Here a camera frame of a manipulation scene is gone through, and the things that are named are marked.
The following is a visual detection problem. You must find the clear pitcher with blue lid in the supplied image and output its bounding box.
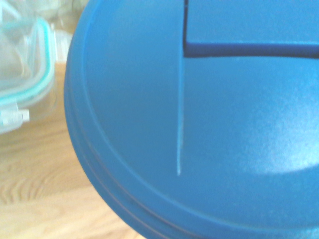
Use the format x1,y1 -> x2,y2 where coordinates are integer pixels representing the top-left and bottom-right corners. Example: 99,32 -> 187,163
63,0 -> 319,239

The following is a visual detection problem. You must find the glass container teal-seal lid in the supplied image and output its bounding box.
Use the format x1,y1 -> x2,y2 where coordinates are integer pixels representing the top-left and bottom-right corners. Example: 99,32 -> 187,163
0,14 -> 57,135

